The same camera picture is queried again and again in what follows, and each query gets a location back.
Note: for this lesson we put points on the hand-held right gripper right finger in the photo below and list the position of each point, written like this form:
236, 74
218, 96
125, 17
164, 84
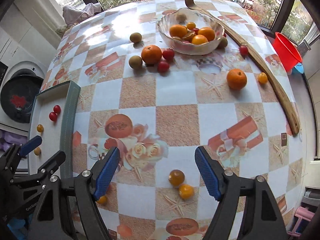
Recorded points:
207, 172

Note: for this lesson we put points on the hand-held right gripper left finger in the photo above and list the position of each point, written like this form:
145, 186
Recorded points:
108, 171

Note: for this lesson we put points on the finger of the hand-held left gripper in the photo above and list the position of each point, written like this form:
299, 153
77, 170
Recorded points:
31, 143
56, 158

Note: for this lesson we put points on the yellow cherry tomato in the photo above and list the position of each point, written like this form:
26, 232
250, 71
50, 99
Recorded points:
262, 77
37, 151
191, 25
102, 200
40, 128
186, 191

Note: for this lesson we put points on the white tray with grey rim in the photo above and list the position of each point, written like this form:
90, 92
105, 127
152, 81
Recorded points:
46, 105

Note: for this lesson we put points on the purple cloth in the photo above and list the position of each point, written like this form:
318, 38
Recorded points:
10, 137

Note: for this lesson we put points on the brownish orange cherry tomato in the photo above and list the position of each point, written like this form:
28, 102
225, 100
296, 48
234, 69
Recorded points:
176, 177

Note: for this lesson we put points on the red cherry tomato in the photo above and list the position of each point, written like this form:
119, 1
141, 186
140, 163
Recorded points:
195, 30
53, 116
168, 54
243, 50
163, 66
57, 109

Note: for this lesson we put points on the white washing machine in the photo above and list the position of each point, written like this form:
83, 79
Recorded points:
17, 87

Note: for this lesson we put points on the printed checked tablecloth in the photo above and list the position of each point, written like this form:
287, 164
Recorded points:
175, 122

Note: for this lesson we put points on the orange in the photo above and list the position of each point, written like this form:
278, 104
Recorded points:
199, 40
151, 54
236, 79
207, 33
178, 30

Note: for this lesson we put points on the pink plastic stool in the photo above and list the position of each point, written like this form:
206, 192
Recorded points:
301, 220

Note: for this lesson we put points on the brownish green round fruit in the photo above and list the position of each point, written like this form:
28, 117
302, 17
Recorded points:
135, 61
223, 42
135, 37

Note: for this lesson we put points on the long wooden shoehorn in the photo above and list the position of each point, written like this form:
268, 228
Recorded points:
265, 66

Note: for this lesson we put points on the pearly scalloped bowl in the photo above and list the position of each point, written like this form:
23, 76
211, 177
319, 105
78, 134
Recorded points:
172, 43

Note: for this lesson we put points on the blue plastic basin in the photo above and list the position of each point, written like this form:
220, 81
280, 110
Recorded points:
298, 69

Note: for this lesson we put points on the white crumpled cloth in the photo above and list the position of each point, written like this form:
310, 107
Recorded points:
75, 11

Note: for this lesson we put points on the red plastic bucket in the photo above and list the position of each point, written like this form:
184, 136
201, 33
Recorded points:
287, 51

